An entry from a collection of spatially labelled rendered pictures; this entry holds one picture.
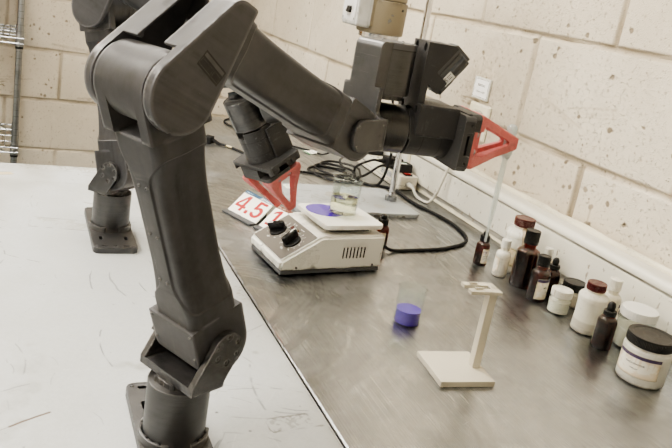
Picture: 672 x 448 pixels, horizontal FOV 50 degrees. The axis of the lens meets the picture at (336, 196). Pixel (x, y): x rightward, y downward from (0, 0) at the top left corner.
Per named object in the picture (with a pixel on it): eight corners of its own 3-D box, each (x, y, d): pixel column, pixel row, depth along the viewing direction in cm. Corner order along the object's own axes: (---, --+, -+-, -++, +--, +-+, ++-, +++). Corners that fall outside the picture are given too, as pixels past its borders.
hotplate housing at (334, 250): (278, 277, 119) (285, 232, 117) (248, 247, 130) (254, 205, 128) (390, 272, 130) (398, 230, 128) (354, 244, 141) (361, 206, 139)
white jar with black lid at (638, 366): (627, 362, 110) (640, 320, 108) (670, 384, 106) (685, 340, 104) (606, 372, 106) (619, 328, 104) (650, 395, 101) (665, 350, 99)
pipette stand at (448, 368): (440, 387, 93) (461, 296, 90) (416, 355, 101) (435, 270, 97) (494, 386, 96) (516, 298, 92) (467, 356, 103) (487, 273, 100)
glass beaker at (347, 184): (321, 215, 127) (329, 171, 125) (333, 209, 132) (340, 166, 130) (353, 224, 125) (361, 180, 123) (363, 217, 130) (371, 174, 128)
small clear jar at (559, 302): (561, 318, 123) (568, 295, 122) (541, 309, 125) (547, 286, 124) (571, 314, 125) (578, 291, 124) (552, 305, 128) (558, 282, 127)
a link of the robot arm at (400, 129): (405, 91, 87) (351, 84, 84) (424, 100, 82) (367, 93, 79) (394, 147, 89) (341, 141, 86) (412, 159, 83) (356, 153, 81)
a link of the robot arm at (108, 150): (154, 184, 124) (133, -13, 118) (129, 191, 118) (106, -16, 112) (124, 183, 127) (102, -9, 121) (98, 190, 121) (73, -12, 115)
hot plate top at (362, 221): (325, 230, 121) (326, 225, 121) (294, 207, 131) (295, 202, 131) (384, 229, 127) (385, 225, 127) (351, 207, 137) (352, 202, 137)
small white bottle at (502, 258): (506, 274, 139) (515, 239, 137) (505, 279, 136) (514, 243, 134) (491, 271, 140) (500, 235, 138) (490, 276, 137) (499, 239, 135)
